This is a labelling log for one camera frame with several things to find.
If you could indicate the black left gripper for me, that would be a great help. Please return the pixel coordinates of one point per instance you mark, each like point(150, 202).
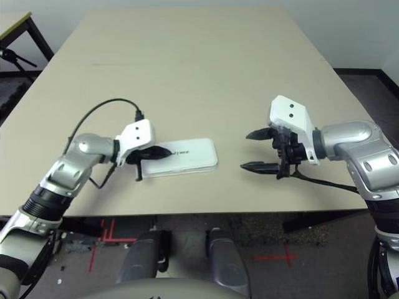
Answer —
point(139, 169)

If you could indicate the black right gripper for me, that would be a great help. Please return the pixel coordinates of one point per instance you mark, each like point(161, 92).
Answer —
point(290, 149)

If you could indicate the white plastic pencil case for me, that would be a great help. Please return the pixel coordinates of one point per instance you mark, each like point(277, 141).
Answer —
point(193, 155)

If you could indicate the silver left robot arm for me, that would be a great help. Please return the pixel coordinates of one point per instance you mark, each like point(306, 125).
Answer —
point(78, 155)

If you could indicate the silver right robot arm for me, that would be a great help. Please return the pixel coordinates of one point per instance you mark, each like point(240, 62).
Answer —
point(349, 137)

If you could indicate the black table underframe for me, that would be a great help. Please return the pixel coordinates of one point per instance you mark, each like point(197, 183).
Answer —
point(311, 224)

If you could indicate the red tape lines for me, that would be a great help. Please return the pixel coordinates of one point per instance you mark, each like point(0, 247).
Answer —
point(117, 240)

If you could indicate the grey left robot leg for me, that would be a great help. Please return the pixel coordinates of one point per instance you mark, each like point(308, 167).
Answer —
point(143, 258)

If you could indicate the grey robot leg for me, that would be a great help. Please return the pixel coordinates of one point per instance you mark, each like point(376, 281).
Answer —
point(143, 258)
point(226, 261)

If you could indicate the red tape cross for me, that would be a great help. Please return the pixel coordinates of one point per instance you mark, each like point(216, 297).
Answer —
point(288, 257)

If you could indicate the grey right robot leg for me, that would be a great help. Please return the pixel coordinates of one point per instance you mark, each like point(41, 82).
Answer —
point(226, 261)

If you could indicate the grey foam scraps pile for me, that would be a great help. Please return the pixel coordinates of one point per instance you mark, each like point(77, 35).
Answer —
point(78, 246)

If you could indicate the grey robot torso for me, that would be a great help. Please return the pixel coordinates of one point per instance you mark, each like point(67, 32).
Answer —
point(174, 291)

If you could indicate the black foam floor mat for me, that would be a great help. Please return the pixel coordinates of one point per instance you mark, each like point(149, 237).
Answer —
point(11, 93)

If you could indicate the black tripod stand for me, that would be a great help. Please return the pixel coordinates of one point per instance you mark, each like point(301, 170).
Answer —
point(9, 55)

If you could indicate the beige side table black legs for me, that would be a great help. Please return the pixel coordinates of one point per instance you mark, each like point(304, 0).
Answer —
point(9, 21)

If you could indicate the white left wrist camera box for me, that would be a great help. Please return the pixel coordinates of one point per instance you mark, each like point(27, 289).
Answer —
point(138, 134)

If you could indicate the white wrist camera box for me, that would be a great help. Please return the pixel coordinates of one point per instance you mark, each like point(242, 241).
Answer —
point(290, 115)
point(138, 134)

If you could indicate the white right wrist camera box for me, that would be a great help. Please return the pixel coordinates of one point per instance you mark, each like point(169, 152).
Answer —
point(290, 115)

